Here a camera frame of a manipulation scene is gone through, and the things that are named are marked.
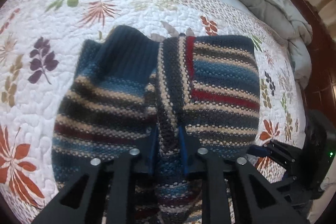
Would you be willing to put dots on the floral quilted bedspread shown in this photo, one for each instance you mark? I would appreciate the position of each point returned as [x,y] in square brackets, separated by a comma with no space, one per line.
[41,42]

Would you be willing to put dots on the dark wooden bed frame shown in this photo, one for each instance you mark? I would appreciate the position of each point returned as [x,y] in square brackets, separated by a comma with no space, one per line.
[320,92]

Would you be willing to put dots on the striped knit sweater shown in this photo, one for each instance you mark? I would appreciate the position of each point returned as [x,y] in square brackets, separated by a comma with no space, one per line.
[130,85]

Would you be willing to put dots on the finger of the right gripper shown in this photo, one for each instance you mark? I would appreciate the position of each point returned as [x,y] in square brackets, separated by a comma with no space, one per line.
[258,151]
[283,154]

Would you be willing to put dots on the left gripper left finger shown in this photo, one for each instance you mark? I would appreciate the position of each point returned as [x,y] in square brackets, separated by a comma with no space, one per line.
[104,190]

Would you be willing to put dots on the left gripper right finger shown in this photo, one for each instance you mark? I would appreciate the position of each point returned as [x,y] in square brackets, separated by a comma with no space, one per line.
[234,191]

